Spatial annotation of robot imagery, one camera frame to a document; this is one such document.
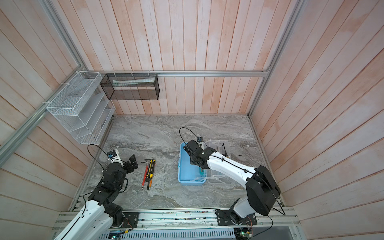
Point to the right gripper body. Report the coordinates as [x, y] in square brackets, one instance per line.
[193, 161]

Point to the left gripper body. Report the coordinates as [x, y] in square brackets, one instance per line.
[128, 168]

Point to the red handled hex key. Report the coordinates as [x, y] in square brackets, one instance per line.
[145, 176]

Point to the blue translucent plastic toolbox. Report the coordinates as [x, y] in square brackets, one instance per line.
[219, 172]

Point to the yellow black handled screwdriver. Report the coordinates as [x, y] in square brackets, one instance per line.
[150, 173]

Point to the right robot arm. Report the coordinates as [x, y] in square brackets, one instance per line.
[261, 188]

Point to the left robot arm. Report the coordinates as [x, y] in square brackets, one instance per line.
[99, 212]

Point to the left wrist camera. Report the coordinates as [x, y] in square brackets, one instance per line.
[114, 156]

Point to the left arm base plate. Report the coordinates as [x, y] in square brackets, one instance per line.
[125, 220]

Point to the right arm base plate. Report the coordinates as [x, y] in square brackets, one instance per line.
[230, 218]

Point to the white wire mesh shelf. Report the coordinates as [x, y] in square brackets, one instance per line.
[81, 110]

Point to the black mesh wall basket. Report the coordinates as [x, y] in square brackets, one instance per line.
[131, 86]

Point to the horizontal aluminium wall rail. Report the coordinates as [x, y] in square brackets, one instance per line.
[184, 73]

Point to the aluminium front rail frame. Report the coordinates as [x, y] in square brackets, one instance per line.
[202, 223]

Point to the left aluminium wall rail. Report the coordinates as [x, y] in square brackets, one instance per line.
[28, 126]

